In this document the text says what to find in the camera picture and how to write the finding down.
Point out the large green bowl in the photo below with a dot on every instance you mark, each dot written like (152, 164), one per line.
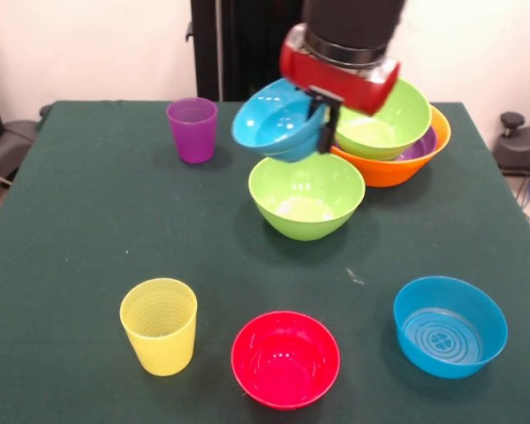
(380, 132)
(307, 199)

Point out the large orange bowl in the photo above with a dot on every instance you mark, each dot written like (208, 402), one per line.
(388, 174)

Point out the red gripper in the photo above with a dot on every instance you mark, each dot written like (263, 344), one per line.
(340, 81)

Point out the red bowl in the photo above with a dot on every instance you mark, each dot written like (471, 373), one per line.
(285, 368)

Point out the dark green tablecloth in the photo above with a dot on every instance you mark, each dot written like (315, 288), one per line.
(93, 199)

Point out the purple cup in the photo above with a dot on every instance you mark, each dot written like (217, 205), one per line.
(193, 137)

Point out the purple bowl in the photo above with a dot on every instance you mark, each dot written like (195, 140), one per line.
(424, 143)

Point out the grey chair base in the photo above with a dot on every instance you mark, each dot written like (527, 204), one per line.
(13, 137)

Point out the small light blue bowl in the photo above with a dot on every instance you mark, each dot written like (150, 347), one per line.
(274, 123)

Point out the yellow ribbed cup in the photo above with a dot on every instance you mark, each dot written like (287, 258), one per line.
(159, 344)

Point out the blue bowl with ribbed bottom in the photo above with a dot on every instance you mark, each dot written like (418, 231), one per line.
(450, 331)

